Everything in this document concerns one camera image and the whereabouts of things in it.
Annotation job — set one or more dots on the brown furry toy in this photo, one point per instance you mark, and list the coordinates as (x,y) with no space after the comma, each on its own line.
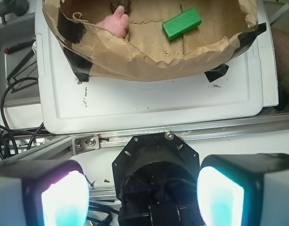
(121,5)

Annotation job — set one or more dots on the grey clamp fixture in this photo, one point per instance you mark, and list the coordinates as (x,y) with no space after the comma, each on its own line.
(17,7)

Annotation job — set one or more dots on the aluminium extrusion rail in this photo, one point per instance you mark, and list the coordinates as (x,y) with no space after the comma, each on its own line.
(257,134)

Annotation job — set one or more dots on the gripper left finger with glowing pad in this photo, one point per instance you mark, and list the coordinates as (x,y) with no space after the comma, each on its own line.
(43,193)

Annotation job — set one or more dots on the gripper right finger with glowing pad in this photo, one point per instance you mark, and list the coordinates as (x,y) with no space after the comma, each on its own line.
(244,189)

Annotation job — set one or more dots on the green rectangular block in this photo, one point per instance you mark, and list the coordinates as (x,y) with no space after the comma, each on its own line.
(181,24)

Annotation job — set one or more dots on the pink plush bunny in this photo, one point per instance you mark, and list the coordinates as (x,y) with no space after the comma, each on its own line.
(117,23)

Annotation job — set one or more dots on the brown paper bag tray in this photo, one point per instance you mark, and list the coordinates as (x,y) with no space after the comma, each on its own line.
(228,29)

